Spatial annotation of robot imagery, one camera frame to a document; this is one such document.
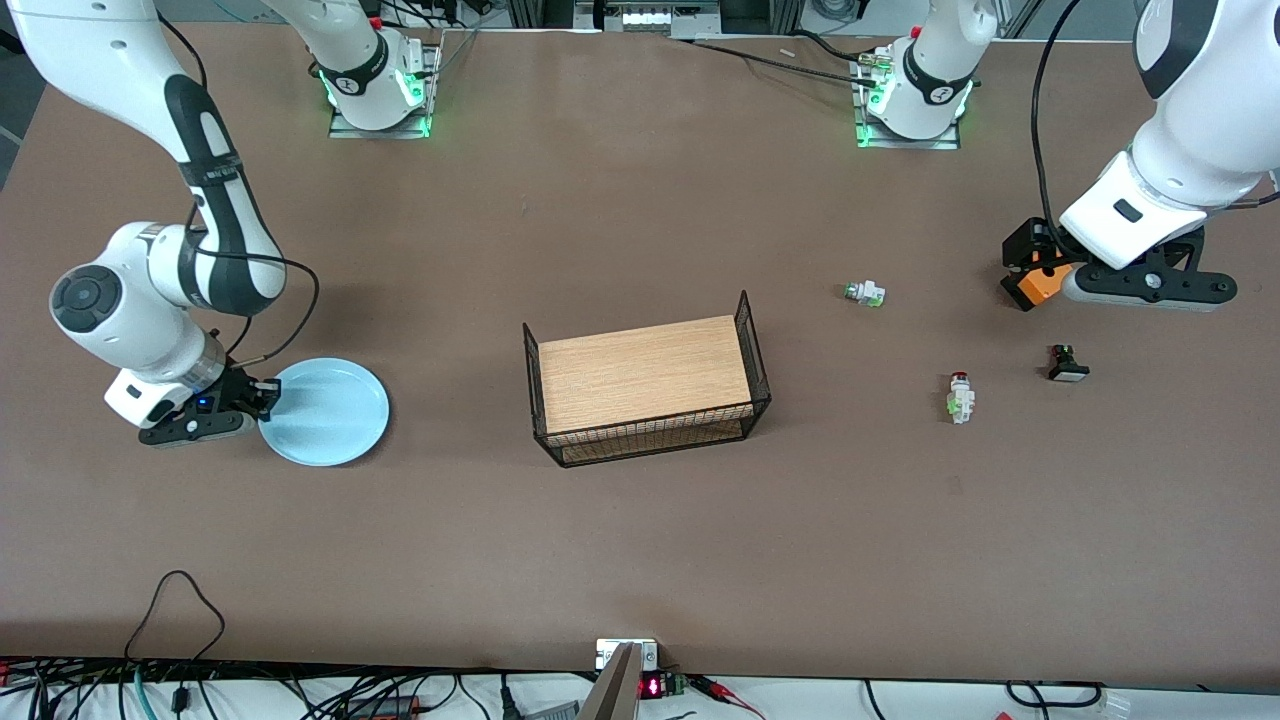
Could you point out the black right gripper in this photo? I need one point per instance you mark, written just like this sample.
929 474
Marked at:
237 386

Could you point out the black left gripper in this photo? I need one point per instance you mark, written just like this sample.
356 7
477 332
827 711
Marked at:
1022 247

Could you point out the light blue round plate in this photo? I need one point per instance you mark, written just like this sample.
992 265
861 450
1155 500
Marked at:
330 415

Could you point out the red push button switch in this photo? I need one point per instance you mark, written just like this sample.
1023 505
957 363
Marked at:
962 402

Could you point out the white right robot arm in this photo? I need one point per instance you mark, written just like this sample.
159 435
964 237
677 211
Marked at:
130 300

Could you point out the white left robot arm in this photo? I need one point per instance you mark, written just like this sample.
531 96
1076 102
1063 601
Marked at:
1200 150

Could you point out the black white push button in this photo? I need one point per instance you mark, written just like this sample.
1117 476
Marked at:
1066 370

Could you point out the white mounting plate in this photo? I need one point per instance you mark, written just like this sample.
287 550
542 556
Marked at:
650 655

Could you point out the metal device with lights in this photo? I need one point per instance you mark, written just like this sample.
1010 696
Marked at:
645 18

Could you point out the red LED display module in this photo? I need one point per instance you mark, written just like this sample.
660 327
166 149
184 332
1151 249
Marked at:
652 687

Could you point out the red clip lead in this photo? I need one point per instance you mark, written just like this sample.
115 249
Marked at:
712 685

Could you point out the orange button enclosure box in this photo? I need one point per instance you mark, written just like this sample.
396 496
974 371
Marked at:
1040 288

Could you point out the green push button switch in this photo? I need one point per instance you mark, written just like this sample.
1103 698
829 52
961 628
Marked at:
868 293

